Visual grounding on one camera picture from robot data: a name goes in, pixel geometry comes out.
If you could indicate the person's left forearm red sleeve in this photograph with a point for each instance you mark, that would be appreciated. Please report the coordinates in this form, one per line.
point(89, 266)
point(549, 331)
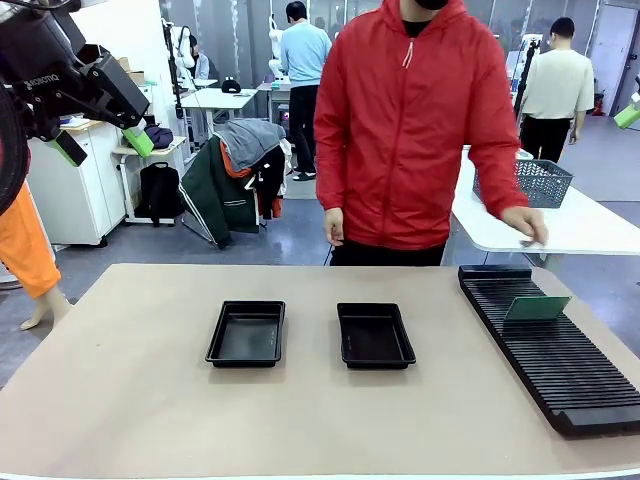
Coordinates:
point(500, 170)

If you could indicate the black backpack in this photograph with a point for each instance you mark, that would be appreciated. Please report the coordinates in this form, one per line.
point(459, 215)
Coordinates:
point(159, 192)

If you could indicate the seated person with mask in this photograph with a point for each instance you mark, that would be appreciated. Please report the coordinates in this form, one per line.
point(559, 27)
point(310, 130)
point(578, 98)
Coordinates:
point(200, 62)

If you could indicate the person in red jacket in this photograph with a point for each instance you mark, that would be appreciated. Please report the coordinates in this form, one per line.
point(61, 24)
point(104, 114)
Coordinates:
point(405, 140)

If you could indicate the person in cream shirt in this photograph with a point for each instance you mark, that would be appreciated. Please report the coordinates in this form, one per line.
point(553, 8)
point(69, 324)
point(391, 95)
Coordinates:
point(557, 85)

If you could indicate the white storage cabinet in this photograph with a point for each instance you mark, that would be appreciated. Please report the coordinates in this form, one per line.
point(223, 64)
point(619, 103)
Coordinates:
point(80, 200)

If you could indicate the grey plastic mesh basket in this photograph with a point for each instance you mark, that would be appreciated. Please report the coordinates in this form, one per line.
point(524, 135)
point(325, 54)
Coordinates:
point(542, 182)

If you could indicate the person's right hand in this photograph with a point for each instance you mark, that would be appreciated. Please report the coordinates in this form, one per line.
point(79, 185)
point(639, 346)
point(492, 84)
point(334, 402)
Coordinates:
point(334, 227)

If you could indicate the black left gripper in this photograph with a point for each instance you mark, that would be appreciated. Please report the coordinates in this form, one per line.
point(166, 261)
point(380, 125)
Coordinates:
point(40, 60)

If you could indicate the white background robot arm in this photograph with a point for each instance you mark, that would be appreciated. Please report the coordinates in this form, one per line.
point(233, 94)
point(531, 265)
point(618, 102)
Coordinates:
point(181, 47)

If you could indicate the black slotted board rack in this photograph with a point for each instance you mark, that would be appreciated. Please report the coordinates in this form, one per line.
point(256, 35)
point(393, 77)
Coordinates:
point(560, 360)

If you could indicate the white rounded table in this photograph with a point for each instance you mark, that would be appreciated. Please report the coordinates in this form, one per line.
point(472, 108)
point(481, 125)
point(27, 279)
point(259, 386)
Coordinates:
point(580, 225)

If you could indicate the black plastic ESD tray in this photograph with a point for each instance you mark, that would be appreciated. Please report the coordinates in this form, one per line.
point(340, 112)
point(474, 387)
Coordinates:
point(375, 337)
point(247, 335)

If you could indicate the dark green striped jacket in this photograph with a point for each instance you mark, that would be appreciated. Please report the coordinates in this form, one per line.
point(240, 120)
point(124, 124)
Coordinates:
point(215, 205)

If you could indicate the person's left hand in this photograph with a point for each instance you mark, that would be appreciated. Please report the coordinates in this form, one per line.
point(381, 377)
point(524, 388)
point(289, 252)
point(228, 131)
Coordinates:
point(525, 222)

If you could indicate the purple bag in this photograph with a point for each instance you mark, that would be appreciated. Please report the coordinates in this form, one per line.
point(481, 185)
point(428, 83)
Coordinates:
point(161, 136)

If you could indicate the black jacket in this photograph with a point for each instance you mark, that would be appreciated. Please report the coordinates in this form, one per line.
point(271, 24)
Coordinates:
point(272, 182)

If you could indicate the person in light blue sweater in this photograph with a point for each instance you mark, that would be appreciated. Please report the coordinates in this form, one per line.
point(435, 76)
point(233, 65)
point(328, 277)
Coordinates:
point(305, 55)

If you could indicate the cardboard box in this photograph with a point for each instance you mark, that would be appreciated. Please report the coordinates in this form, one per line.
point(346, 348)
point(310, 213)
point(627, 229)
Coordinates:
point(136, 77)
point(123, 63)

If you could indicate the small wheeled side table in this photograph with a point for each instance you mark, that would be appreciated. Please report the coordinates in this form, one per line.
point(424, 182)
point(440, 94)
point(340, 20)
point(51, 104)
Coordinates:
point(177, 143)

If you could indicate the white office desk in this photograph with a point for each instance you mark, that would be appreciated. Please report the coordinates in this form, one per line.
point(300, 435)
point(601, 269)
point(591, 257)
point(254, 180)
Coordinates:
point(220, 97)

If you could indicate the person's right forearm red sleeve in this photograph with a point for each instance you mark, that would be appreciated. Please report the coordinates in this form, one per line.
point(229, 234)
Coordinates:
point(327, 170)

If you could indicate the grey hooded jacket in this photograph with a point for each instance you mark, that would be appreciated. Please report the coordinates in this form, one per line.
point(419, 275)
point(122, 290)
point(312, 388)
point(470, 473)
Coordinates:
point(252, 142)

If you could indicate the green perforated circuit board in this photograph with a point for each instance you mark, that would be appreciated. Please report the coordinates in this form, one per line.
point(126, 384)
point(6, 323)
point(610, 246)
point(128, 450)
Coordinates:
point(537, 309)

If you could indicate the black cap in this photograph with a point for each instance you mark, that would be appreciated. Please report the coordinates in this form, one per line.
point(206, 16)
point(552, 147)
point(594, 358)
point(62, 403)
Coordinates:
point(231, 86)

